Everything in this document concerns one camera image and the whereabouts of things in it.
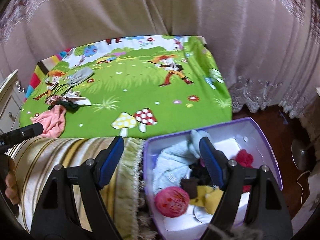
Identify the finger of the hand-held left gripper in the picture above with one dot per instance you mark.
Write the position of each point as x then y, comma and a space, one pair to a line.
30, 130

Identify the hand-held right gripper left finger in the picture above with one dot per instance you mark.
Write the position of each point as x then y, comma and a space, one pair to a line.
110, 162

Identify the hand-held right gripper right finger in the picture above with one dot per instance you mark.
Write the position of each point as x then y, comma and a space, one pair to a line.
212, 162

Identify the dark green fluffy knit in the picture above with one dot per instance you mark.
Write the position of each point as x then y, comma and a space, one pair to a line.
198, 173

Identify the pink fluffy cloth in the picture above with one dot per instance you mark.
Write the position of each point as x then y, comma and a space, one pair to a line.
52, 122

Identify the blue zippered pouch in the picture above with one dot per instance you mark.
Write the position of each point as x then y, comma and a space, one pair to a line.
196, 140

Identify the dark red knitted hat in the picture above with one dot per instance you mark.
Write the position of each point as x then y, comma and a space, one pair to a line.
243, 158

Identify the dark brown cloth piece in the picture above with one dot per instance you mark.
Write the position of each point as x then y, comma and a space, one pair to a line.
188, 186

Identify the yellow fleece lined cloth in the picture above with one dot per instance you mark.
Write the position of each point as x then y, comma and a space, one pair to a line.
212, 197

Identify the light blue fluffy cloth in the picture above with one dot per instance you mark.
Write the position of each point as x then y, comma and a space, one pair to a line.
172, 162

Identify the purple cardboard box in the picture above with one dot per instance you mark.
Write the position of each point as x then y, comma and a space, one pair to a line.
250, 132

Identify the white face mask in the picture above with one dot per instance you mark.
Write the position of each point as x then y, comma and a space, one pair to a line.
202, 215

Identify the pink round purse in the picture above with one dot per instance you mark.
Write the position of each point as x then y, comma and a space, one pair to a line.
172, 200

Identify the person's left hand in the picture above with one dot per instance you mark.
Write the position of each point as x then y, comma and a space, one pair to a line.
12, 187

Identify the white ornate cabinet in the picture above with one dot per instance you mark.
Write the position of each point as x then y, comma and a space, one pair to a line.
10, 97

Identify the brown patterned scrunchie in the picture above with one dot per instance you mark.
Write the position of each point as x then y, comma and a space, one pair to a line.
53, 99

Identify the dark green ribbed knit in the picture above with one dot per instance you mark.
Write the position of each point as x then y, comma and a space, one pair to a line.
71, 106

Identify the green cartoon printed blanket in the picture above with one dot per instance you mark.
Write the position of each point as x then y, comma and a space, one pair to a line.
140, 80

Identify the grey round stand base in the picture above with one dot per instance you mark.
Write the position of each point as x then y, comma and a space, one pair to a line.
301, 152

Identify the white floor appliance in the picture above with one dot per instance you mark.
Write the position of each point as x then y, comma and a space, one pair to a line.
314, 190

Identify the beige curtain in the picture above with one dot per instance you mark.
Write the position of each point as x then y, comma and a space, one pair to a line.
160, 7

